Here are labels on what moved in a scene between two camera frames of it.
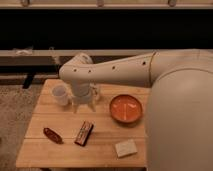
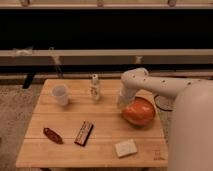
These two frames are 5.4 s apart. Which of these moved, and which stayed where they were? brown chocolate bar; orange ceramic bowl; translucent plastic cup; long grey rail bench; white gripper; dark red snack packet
Moved: white gripper; orange ceramic bowl
Stayed: long grey rail bench; dark red snack packet; brown chocolate bar; translucent plastic cup
